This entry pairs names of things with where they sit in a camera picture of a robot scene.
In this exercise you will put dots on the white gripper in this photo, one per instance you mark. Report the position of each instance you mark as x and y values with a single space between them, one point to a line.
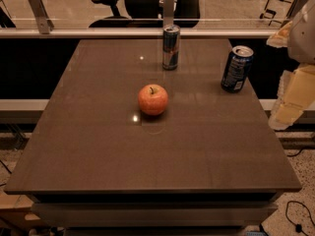
304 38

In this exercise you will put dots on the blue pepsi can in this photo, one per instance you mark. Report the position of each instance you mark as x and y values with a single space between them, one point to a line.
237 67

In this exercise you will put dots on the silver blue energy drink can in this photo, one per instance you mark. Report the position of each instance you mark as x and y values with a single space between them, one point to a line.
170 47

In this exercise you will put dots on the yellow black cart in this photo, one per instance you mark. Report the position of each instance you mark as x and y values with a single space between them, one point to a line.
276 11

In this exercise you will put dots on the brown table with drawers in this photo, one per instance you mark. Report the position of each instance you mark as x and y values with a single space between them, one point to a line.
95 160

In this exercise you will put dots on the red apple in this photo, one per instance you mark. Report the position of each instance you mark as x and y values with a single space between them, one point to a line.
152 99

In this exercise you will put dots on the black office chair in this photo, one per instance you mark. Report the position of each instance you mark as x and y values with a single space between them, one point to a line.
148 14

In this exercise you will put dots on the glass railing panel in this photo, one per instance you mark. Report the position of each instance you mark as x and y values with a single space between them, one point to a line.
79 14

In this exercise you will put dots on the right metal railing bracket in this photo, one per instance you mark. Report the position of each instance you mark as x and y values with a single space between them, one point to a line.
293 10

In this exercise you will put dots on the metal railing bracket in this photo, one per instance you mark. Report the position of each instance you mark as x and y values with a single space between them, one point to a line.
168 6
44 24
293 10

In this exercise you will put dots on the middle metal railing bracket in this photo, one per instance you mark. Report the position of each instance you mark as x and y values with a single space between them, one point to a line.
168 6

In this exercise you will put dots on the left metal railing bracket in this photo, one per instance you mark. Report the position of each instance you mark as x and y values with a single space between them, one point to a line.
44 24

